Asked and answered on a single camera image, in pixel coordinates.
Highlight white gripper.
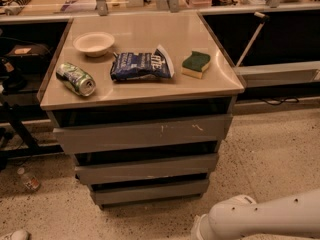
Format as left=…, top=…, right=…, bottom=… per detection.
left=191, top=215, right=204, bottom=240

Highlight grey bottom drawer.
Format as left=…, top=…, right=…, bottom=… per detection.
left=90, top=179, right=209, bottom=206

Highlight grey drawer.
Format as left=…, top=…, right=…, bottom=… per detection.
left=90, top=179, right=209, bottom=206
left=75, top=153, right=218, bottom=185
left=53, top=114, right=232, bottom=154

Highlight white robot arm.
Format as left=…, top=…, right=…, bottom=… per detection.
left=191, top=189, right=320, bottom=240

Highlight grey middle drawer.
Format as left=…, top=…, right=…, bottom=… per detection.
left=75, top=153, right=218, bottom=185

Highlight grey drawer cabinet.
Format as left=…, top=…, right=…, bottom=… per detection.
left=38, top=12, right=244, bottom=193

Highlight grey top drawer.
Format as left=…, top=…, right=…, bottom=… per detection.
left=53, top=114, right=232, bottom=154

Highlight green yellow sponge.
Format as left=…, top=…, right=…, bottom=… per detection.
left=182, top=51, right=211, bottom=79

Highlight plastic bottle on floor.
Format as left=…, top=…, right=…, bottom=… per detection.
left=17, top=167, right=41, bottom=191

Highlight white shoe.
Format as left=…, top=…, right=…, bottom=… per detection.
left=0, top=230, right=30, bottom=240

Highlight blue chip bag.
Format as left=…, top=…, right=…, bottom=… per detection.
left=110, top=45, right=175, bottom=81

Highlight black stand leg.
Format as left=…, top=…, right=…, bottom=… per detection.
left=0, top=102, right=41, bottom=152

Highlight green soda can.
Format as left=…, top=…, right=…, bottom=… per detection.
left=56, top=63, right=96, bottom=97

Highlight white bowl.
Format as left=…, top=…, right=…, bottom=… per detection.
left=73, top=32, right=115, bottom=58

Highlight black bag on shelf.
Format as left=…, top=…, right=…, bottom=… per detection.
left=0, top=43, right=52, bottom=91

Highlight black cable on floor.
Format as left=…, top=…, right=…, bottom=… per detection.
left=259, top=96, right=300, bottom=106

